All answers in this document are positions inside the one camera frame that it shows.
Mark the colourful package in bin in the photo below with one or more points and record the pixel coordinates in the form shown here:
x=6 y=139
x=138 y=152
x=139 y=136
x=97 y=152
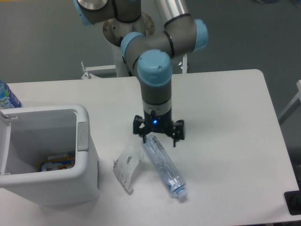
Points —
x=58 y=162

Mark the clear white plastic wrapper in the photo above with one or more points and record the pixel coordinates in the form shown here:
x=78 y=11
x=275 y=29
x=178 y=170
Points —
x=125 y=165

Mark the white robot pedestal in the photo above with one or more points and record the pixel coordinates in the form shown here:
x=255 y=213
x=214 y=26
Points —
x=117 y=58

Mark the blue labelled bottle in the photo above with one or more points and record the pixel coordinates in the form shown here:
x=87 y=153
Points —
x=8 y=99

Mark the black clamp at table edge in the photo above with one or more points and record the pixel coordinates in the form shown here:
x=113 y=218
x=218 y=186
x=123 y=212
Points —
x=293 y=201

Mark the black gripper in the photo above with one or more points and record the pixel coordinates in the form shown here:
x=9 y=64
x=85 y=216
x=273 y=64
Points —
x=159 y=124

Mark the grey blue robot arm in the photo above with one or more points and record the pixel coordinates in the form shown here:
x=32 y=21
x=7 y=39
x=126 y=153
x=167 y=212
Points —
x=148 y=56

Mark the white pedestal foot right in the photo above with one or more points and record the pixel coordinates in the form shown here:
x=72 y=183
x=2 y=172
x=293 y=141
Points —
x=183 y=64

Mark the white pedestal foot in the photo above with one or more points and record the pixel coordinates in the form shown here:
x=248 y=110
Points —
x=91 y=72
x=183 y=64

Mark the crushed clear plastic bottle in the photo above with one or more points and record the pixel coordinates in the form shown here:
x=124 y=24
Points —
x=165 y=167

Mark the white open trash can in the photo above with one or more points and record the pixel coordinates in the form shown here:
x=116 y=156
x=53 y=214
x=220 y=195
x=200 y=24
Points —
x=28 y=135

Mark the white frame at right edge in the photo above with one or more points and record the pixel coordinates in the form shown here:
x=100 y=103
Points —
x=292 y=105

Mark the white pedestal foot left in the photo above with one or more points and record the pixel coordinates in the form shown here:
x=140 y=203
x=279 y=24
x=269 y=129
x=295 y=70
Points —
x=91 y=72

